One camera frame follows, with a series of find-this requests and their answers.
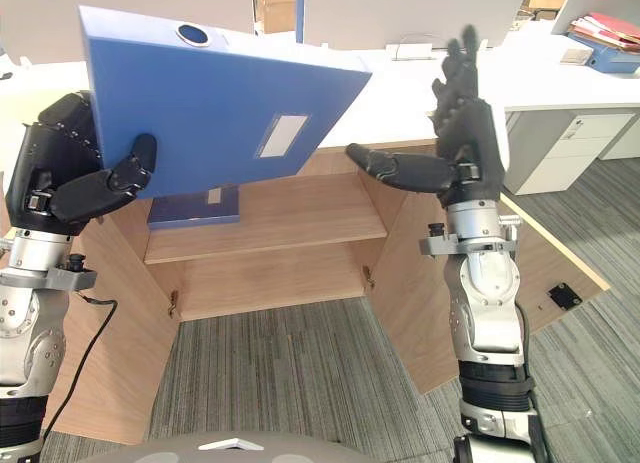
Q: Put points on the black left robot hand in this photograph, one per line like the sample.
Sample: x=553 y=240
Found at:
x=47 y=183

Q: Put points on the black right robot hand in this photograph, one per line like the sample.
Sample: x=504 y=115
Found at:
x=470 y=143

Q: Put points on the blue box file folder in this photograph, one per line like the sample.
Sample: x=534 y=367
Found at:
x=200 y=108

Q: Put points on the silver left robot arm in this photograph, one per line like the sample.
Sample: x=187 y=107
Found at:
x=25 y=333

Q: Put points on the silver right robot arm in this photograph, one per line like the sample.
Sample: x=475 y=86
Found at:
x=492 y=308

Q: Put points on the dark blue flat folder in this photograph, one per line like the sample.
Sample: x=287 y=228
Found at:
x=180 y=213

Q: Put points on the brass door hinge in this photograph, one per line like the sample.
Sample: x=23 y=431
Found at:
x=369 y=278
x=172 y=303

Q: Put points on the red paper folder stack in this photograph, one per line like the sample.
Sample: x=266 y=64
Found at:
x=612 y=30

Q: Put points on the wooden cabinet shelf board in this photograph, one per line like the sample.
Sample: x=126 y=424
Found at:
x=300 y=218

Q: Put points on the wooden office cabinet body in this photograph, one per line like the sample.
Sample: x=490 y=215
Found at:
x=280 y=288

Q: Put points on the small black desk item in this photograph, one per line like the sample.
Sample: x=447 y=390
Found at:
x=5 y=76

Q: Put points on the brown cardboard box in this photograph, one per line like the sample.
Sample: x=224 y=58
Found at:
x=546 y=5
x=275 y=8

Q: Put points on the blue lever arch file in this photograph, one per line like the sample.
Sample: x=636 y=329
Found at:
x=612 y=60

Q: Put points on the black lock plate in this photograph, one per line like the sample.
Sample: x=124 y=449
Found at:
x=565 y=296

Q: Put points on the grey robot torso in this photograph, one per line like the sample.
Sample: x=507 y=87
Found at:
x=175 y=450

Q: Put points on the white drawer pedestal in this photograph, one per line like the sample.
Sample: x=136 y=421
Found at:
x=565 y=153

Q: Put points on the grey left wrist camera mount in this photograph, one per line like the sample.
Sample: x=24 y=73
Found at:
x=70 y=278

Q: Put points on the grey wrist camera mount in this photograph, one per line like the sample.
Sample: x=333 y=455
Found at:
x=442 y=243
x=70 y=278

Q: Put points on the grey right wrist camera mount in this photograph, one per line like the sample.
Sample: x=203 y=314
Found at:
x=442 y=243

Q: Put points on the blue partition post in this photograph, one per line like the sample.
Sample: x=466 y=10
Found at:
x=300 y=10

